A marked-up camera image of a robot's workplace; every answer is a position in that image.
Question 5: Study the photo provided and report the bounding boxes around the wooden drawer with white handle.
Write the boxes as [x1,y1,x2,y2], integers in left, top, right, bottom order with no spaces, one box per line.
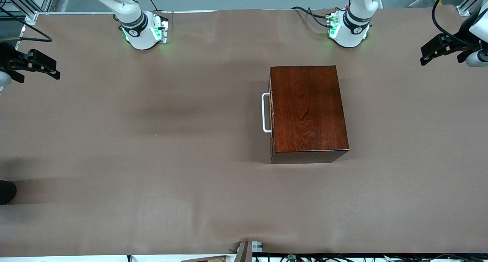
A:
[262,76,274,161]

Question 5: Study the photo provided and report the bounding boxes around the metal base connector plate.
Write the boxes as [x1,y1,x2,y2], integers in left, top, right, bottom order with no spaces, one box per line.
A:
[152,11,174,44]
[326,11,342,38]

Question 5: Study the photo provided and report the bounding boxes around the black round object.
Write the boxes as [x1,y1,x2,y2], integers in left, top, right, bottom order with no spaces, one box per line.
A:
[0,180,17,205]

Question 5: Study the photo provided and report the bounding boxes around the dark brown wooden cabinet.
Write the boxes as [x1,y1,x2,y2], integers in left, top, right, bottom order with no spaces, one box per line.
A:
[270,65,350,164]

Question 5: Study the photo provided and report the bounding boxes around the brown table cover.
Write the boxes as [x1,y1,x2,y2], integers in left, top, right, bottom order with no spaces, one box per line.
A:
[0,5,488,257]

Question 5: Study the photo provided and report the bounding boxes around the black left arm base cables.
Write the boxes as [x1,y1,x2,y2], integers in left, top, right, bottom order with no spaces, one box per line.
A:
[292,6,338,28]

